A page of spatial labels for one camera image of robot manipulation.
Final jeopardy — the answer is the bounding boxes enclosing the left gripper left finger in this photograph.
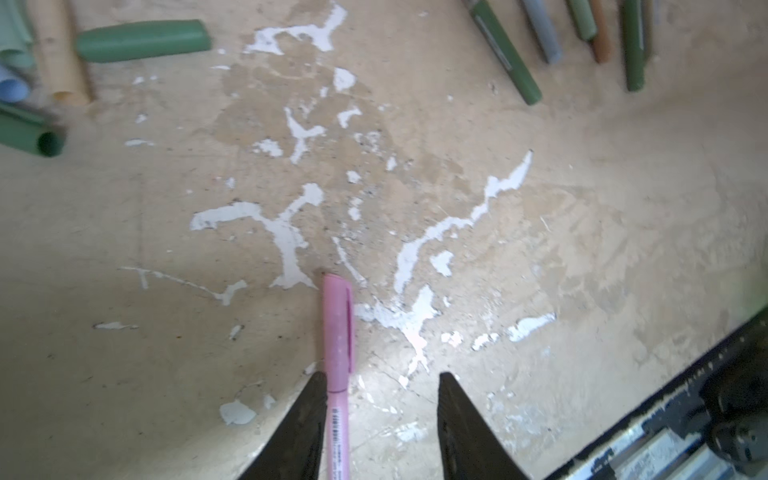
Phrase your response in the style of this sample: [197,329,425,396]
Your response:
[238,372,328,480]

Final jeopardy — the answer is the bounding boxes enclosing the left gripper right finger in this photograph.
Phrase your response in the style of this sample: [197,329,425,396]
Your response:
[437,372,528,479]

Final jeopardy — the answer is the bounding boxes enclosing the pink pen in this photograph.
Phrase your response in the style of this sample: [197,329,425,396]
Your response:
[322,273,354,480]

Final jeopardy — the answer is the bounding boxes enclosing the brown pen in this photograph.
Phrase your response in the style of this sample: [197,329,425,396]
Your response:
[589,0,613,64]

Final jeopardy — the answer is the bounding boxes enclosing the dark green pen cap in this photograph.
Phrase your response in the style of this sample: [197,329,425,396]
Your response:
[1,103,66,158]
[75,20,212,63]

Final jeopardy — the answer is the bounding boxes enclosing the dark green pen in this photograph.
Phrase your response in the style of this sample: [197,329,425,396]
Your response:
[619,0,645,92]
[463,0,542,106]

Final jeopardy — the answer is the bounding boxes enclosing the beige pen cap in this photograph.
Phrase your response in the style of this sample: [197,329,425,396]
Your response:
[26,0,92,106]

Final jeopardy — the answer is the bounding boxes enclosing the blue pen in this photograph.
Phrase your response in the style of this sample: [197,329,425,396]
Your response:
[522,0,563,64]

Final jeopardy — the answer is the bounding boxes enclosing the light green pen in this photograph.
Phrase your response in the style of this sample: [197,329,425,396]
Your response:
[566,0,598,42]

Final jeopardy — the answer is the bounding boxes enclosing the blue pen cap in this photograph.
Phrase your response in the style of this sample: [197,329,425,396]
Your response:
[0,64,31,104]

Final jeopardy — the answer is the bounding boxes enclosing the light green pen cap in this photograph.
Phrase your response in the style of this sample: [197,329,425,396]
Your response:
[1,0,35,69]

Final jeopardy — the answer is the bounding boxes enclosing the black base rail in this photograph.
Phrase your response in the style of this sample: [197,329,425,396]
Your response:
[550,310,767,479]

